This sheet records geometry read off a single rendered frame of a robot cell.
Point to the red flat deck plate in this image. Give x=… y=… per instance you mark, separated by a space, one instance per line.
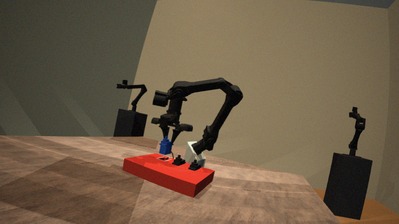
x=174 y=174

